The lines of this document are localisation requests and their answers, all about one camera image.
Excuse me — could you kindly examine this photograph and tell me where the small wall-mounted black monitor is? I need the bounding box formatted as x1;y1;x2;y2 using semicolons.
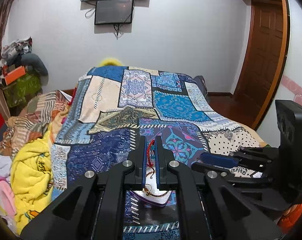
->
95;0;134;25

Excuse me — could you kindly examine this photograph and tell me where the brown wooden door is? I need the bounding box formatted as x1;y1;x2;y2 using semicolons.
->
234;0;290;129

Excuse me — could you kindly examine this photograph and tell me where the purple heart-shaped jewelry box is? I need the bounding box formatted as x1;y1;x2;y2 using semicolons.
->
131;167;172;207

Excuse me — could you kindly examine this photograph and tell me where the brown striped blanket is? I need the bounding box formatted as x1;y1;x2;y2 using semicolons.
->
0;90;70;158

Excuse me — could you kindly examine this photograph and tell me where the green patterned cloth-covered stand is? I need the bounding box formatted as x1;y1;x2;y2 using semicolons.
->
2;73;42;108

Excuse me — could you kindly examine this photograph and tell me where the orange box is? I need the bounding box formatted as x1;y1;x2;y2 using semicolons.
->
4;66;26;85

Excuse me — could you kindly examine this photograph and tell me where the patchwork patterned bedspread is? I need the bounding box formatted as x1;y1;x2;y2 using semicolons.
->
49;65;268;240

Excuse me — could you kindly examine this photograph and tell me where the yellow towel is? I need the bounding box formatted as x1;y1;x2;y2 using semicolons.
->
11;126;53;234

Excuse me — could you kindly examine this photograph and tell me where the pile of clothes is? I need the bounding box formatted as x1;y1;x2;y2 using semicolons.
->
0;37;48;86

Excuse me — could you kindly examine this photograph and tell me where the yellow fluffy pillow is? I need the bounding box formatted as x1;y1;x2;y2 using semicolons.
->
99;58;123;67

